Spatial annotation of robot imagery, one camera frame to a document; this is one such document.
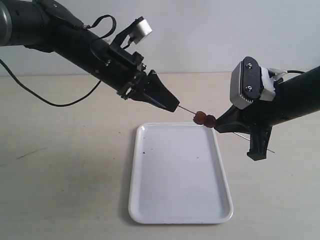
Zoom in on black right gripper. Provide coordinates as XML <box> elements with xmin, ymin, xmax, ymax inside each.
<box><xmin>214</xmin><ymin>98</ymin><xmax>283</xmax><ymax>161</ymax></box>

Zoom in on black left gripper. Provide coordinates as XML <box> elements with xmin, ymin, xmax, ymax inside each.
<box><xmin>99</xmin><ymin>44</ymin><xmax>180</xmax><ymax>112</ymax></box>

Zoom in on dark red round object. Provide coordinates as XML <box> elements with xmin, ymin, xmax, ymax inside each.
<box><xmin>203</xmin><ymin>115</ymin><xmax>217</xmax><ymax>128</ymax></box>
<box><xmin>193</xmin><ymin>111</ymin><xmax>207</xmax><ymax>125</ymax></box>

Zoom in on thin metal skewer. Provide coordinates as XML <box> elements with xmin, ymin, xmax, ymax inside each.
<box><xmin>178</xmin><ymin>105</ymin><xmax>276</xmax><ymax>154</ymax></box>

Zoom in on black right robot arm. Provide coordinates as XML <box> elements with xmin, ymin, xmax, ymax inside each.
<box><xmin>215</xmin><ymin>67</ymin><xmax>320</xmax><ymax>161</ymax></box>

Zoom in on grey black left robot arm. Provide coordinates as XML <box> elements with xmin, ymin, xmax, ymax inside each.
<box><xmin>0</xmin><ymin>0</ymin><xmax>179</xmax><ymax>112</ymax></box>

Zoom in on white rectangular plastic tray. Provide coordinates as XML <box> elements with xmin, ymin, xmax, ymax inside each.
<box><xmin>128</xmin><ymin>122</ymin><xmax>234</xmax><ymax>225</ymax></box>

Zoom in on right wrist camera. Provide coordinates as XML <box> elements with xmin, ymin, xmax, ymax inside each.
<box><xmin>229</xmin><ymin>56</ymin><xmax>289</xmax><ymax>110</ymax></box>

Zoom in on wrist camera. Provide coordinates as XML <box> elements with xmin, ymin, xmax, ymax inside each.
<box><xmin>112</xmin><ymin>16</ymin><xmax>153</xmax><ymax>50</ymax></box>
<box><xmin>229</xmin><ymin>56</ymin><xmax>289</xmax><ymax>110</ymax></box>

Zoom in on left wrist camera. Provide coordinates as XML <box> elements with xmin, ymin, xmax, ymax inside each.
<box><xmin>112</xmin><ymin>16</ymin><xmax>153</xmax><ymax>50</ymax></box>

